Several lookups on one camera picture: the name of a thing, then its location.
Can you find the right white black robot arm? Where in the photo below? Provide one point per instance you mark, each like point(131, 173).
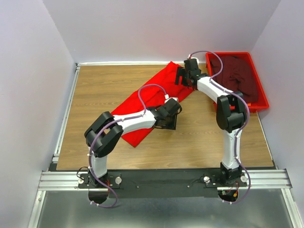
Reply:
point(231, 115)

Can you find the aluminium frame rail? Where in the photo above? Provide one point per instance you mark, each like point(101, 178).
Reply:
point(197, 143)

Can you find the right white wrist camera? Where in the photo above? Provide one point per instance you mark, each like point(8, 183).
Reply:
point(191, 57)

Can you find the bright red t shirt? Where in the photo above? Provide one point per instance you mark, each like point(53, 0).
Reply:
point(153, 95)

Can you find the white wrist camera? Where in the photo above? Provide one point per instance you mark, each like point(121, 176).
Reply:
point(167, 98)
point(191, 57)

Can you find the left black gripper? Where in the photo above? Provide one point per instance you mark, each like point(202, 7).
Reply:
point(172, 126)

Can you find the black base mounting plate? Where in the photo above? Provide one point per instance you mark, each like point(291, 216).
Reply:
point(164, 183)

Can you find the red plastic bin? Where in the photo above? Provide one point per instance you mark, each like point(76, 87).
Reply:
point(262, 102)

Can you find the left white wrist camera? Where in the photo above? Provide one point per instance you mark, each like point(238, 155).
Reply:
point(167, 98)

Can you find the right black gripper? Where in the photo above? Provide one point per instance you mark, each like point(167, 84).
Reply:
point(180, 71)

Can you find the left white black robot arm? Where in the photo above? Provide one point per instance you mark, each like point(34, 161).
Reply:
point(103, 135)

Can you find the dark maroon t shirt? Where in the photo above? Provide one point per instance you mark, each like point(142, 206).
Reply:
point(235, 75)

